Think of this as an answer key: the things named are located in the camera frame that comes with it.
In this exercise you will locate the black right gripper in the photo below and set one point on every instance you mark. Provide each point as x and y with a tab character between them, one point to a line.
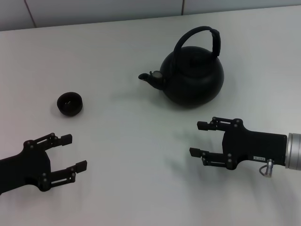
254	146

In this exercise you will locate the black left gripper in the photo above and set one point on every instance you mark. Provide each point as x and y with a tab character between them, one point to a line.
26	167

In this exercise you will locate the small black teacup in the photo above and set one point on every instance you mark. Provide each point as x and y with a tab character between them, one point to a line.
70	107

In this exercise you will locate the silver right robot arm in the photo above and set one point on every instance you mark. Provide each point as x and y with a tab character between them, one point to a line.
294	150

